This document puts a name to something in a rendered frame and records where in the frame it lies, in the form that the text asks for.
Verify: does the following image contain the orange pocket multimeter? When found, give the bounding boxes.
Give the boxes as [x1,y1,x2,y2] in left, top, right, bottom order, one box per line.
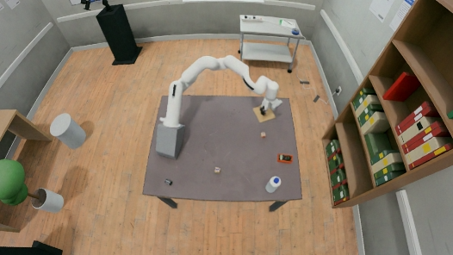
[277,154,293,164]

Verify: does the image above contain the white plastic bottle with blue cap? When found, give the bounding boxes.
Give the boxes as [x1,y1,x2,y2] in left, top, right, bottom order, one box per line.
[266,177,281,193]

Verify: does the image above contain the tan flat mat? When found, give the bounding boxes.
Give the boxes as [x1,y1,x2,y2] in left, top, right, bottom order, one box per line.
[253,107,276,122]

